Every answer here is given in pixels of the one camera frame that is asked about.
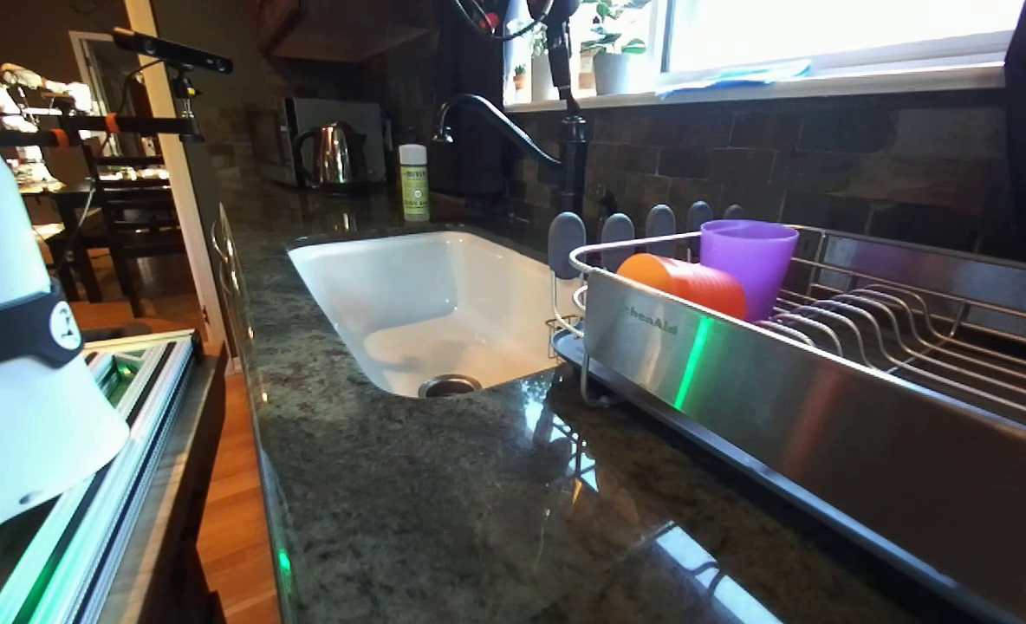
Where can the steel kettle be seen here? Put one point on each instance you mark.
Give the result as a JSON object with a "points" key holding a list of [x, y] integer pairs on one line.
{"points": [[330, 158]]}

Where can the green dish soap bottle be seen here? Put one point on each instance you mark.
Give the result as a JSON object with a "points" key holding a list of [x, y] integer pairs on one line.
{"points": [[415, 186]]}

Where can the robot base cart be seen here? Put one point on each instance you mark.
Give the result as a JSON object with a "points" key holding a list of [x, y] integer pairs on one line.
{"points": [[132, 462]]}

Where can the black tap faucet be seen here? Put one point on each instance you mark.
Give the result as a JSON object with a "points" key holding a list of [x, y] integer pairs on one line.
{"points": [[569, 162]]}

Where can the small grey potted plant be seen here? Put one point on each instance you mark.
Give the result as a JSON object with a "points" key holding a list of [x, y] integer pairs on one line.
{"points": [[611, 72]]}

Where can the white kitchen sink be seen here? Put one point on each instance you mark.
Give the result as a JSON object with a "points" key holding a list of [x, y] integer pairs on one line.
{"points": [[422, 300]]}

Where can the blue cloth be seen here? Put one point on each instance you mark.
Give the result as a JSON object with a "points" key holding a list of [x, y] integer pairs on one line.
{"points": [[726, 76]]}

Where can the steel dish drying rack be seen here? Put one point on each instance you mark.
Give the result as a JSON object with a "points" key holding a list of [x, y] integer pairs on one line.
{"points": [[836, 438]]}

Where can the soap pump bottle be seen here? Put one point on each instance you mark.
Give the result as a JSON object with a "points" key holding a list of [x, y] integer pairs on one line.
{"points": [[522, 83]]}

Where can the black camera stand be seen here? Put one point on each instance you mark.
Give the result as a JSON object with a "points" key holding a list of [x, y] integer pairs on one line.
{"points": [[172, 48]]}

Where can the purple plastic cup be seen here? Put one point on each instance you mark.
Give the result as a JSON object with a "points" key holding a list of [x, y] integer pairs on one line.
{"points": [[752, 266]]}

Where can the dark wooden chair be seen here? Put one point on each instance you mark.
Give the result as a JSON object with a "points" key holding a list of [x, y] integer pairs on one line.
{"points": [[132, 221]]}

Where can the orange plastic cup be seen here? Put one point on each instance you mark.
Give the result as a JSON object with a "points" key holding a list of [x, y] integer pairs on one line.
{"points": [[698, 281]]}

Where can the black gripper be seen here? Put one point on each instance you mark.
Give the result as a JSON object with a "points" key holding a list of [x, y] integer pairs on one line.
{"points": [[555, 7]]}

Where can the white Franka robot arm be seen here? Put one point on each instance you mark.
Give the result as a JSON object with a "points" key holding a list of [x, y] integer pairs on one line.
{"points": [[17, 404]]}

